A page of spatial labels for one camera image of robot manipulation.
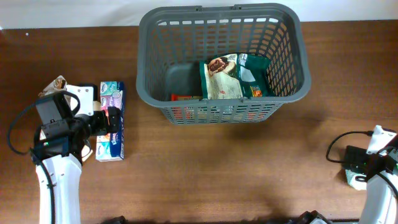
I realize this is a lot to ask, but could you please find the blue tissue multipack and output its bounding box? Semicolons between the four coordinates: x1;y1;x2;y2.
95;81;126;162

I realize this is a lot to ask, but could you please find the grey plastic basket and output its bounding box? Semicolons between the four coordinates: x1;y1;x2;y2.
136;3;311;124

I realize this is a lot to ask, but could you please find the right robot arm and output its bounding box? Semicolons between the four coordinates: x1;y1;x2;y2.
345;146;397;224

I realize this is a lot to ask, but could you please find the crumpled brown paper bag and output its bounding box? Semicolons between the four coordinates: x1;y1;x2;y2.
81;145;93;162
38;74;102;111

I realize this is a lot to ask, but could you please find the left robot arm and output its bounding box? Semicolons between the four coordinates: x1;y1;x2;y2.
30;91;122;223

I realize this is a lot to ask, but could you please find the small teal wipes packet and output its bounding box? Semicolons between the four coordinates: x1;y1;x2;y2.
345;170;367;190

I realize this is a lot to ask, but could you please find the crumpled brown paper bag lower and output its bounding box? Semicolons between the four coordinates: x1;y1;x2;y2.
81;145;93;162

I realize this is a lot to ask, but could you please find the crumpled brown paper bag upper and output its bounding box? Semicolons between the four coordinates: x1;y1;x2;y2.
38;74;102;111

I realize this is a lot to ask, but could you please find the orange spaghetti packet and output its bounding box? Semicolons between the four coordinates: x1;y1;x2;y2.
170;93;261;121

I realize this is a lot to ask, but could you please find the green food bag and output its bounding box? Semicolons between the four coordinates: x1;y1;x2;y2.
199;53;275;100

